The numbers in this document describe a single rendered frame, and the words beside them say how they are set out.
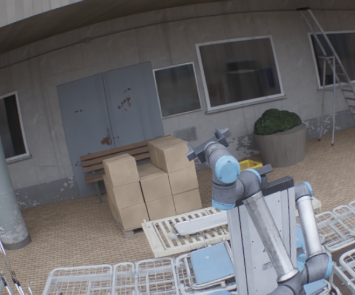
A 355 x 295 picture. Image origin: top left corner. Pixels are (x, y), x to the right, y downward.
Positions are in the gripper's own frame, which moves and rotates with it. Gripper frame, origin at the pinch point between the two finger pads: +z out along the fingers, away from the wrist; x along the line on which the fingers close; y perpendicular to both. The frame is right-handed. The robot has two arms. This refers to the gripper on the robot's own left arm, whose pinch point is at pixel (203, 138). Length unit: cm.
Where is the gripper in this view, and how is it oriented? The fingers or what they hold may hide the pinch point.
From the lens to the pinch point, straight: 191.0
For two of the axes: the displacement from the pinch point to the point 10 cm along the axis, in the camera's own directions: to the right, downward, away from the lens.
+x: -8.5, 5.3, -0.1
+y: -4.8, -7.7, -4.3
